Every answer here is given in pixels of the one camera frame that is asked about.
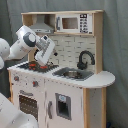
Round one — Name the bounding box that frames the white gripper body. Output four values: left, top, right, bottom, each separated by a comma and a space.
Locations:
35, 35, 55, 66

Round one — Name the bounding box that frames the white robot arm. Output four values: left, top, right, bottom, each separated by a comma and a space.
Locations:
0, 25, 55, 128

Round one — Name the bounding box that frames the wooden toy kitchen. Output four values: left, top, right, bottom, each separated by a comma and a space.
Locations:
9, 10, 115, 128

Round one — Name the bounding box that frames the grey toy range hood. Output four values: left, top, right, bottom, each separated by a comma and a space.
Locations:
31, 15, 54, 34

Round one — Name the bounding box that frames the black toy stove top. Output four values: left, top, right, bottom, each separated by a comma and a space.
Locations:
20, 61, 57, 73

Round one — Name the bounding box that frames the right red oven knob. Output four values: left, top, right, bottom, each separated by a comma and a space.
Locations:
32, 81, 39, 87

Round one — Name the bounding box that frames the red oven knob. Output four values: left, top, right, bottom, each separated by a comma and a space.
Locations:
32, 81, 39, 87
13, 75, 20, 83

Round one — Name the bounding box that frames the grey toy sink basin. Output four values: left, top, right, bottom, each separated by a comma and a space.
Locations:
53, 67, 93, 81

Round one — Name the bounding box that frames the black toy faucet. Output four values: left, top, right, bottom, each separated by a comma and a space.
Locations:
77, 50, 95, 70

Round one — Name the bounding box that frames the left red oven knob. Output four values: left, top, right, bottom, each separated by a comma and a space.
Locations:
13, 75, 20, 83

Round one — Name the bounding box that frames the toy microwave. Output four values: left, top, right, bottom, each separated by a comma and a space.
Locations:
56, 14, 93, 34

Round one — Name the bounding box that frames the toy oven door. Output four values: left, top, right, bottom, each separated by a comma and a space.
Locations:
19, 90, 38, 118

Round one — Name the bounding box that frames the toy dishwasher door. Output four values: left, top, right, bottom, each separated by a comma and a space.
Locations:
47, 87, 83, 128

